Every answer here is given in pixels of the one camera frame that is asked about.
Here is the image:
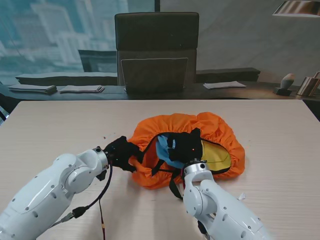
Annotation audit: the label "black and red right arm cable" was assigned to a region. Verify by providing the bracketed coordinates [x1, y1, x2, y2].
[197, 219, 210, 237]

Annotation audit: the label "blue and yellow backpack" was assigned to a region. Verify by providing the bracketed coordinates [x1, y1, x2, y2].
[143, 132, 232, 201]

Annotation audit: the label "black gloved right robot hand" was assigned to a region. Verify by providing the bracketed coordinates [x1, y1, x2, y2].
[166, 127, 204, 163]

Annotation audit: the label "copper lamp shade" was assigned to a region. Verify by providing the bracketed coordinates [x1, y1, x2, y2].
[271, 0, 320, 18]

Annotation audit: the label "orange rain cover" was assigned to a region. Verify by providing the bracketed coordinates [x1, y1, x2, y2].
[128, 111, 246, 190]

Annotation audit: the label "dark background desk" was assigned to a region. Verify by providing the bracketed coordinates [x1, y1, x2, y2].
[0, 81, 320, 101]

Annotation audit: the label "egg shaped vase on base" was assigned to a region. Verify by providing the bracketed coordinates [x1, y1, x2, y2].
[275, 73, 296, 96]

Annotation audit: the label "black and red arm cable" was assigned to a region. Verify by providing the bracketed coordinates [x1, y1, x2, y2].
[71, 164, 113, 240]
[197, 219, 210, 237]

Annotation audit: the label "thick grey paper stack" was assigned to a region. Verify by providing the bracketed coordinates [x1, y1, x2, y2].
[7, 83, 58, 95]

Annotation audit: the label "short dark slab shelf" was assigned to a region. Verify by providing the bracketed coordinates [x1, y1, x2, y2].
[195, 67, 261, 83]

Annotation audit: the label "black and red left arm cable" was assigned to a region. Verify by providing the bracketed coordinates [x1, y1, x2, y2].
[71, 164, 113, 240]

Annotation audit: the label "dark office chair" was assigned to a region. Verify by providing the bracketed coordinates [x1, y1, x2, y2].
[114, 11, 200, 94]

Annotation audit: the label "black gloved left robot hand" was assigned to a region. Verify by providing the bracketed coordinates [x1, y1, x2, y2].
[103, 135, 142, 173]

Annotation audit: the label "leaning brown books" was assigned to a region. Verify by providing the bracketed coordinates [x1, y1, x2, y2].
[296, 71, 320, 97]

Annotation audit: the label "long dark slab shelf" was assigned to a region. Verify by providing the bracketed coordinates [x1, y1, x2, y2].
[14, 71, 119, 86]

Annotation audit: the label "white paper sheet stack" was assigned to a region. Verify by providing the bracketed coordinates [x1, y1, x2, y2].
[202, 80, 247, 90]

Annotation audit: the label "fanned grey paper stack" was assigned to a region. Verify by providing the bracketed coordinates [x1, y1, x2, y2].
[59, 84, 106, 94]

